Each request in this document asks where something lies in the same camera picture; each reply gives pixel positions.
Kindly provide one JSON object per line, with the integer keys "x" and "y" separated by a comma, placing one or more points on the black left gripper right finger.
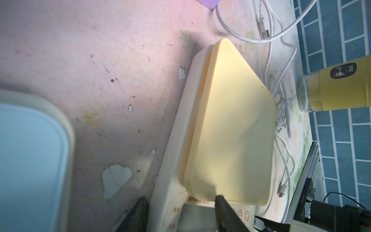
{"x": 226, "y": 218}

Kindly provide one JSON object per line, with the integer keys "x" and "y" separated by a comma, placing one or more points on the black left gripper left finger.
{"x": 136, "y": 219}

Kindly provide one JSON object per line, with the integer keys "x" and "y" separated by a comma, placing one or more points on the yellow top kitchen scale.
{"x": 221, "y": 143}

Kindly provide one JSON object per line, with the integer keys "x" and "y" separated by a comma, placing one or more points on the blue top kitchen scale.
{"x": 37, "y": 154}

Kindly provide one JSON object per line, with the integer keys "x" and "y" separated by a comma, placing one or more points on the purple power strip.
{"x": 211, "y": 4}

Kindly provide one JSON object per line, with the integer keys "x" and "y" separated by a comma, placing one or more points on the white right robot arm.
{"x": 323, "y": 218}

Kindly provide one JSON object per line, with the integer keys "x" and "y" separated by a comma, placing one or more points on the yellow cup with pens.
{"x": 342, "y": 86}

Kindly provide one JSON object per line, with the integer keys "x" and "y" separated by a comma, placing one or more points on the aluminium front rail frame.
{"x": 310, "y": 184}

